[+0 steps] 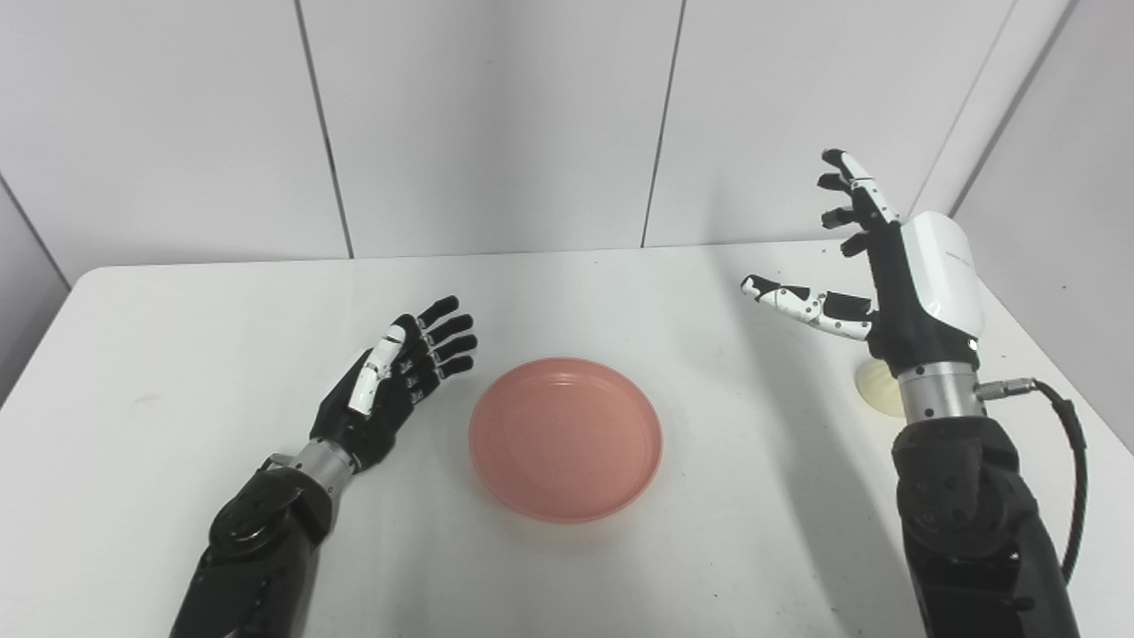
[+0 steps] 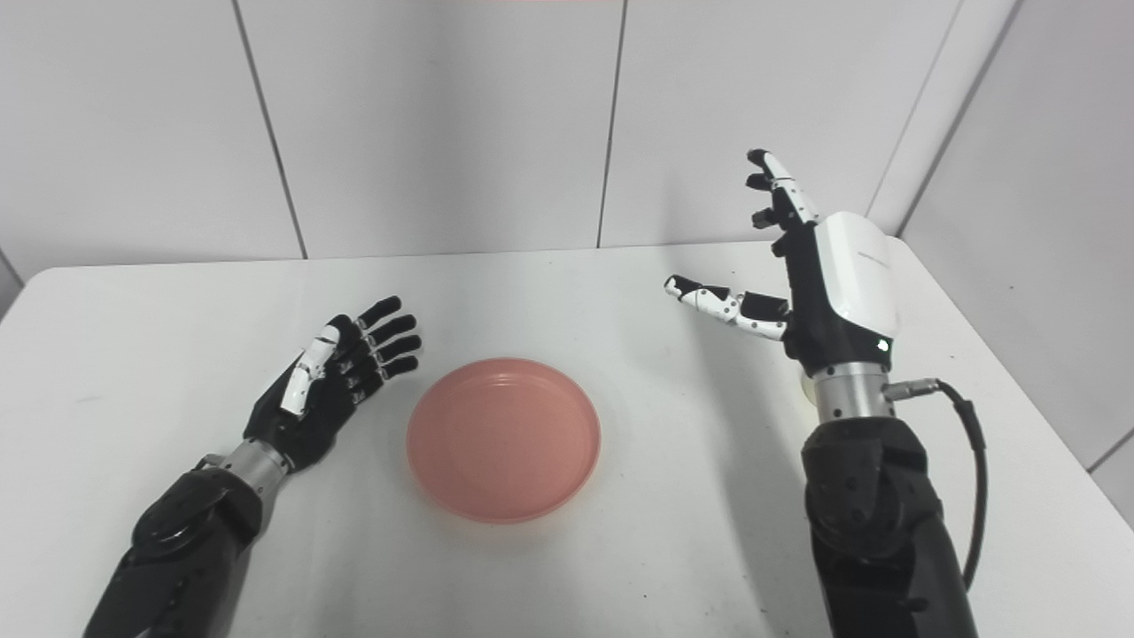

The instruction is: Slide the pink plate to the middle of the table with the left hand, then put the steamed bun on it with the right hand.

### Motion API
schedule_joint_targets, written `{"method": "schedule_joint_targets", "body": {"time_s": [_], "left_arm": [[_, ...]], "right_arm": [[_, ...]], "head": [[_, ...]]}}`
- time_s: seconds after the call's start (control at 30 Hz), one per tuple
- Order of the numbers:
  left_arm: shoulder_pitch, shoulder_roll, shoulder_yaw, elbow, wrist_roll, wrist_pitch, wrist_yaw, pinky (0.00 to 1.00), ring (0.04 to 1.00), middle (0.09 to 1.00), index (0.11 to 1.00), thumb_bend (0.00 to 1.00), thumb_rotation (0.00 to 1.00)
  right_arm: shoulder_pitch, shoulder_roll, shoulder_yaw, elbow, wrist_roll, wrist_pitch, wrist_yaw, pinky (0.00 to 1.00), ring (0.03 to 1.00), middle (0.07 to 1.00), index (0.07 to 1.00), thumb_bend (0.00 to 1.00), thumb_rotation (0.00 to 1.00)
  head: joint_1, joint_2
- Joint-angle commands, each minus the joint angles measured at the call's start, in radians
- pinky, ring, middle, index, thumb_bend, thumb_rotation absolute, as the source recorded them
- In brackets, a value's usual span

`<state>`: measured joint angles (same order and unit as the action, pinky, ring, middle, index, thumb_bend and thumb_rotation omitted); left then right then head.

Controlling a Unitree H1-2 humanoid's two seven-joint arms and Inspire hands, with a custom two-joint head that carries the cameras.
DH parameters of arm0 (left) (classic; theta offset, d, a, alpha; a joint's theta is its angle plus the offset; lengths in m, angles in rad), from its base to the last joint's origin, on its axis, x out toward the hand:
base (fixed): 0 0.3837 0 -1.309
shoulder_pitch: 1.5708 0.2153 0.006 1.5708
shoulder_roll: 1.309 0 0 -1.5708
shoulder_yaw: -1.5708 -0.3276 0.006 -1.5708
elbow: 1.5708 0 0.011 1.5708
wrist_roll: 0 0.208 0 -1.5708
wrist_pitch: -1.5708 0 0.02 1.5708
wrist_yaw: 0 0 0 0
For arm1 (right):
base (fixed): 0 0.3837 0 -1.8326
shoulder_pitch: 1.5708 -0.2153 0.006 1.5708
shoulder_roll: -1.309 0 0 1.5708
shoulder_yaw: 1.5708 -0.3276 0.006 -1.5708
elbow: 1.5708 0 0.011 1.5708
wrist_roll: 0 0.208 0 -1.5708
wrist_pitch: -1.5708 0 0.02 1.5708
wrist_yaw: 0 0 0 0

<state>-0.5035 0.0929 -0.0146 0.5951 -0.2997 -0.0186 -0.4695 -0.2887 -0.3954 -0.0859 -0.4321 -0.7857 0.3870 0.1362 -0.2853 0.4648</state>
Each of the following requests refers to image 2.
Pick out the pink round plate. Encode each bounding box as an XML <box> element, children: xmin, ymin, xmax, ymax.
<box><xmin>406</xmin><ymin>357</ymin><xmax>602</xmax><ymax>525</ymax></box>

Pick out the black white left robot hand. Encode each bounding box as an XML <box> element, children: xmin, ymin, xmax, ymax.
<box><xmin>243</xmin><ymin>296</ymin><xmax>423</xmax><ymax>473</ymax></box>

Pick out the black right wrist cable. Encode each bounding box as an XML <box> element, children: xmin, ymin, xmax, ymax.
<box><xmin>886</xmin><ymin>377</ymin><xmax>990</xmax><ymax>593</ymax></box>

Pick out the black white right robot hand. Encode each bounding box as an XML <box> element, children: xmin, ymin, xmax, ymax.
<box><xmin>664</xmin><ymin>149</ymin><xmax>901</xmax><ymax>378</ymax></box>

